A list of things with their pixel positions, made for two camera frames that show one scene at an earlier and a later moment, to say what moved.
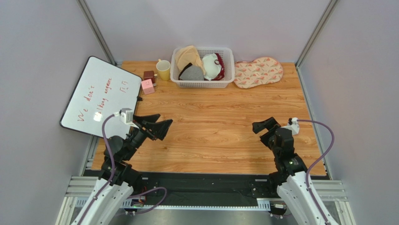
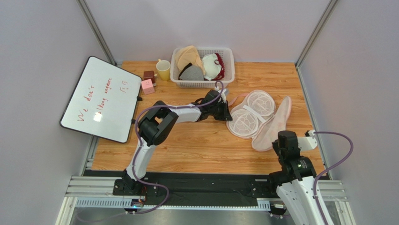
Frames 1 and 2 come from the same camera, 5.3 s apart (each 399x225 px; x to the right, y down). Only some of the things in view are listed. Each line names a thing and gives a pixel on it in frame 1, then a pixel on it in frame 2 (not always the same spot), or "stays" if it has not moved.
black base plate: (212, 189) stays
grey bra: (190, 72) stays
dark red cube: (148, 75) stays
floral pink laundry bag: (261, 71) → (255, 116)
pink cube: (147, 86) stays
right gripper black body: (271, 132) → (277, 150)
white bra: (212, 66) stays
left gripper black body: (136, 136) → (219, 112)
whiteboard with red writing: (102, 90) stays
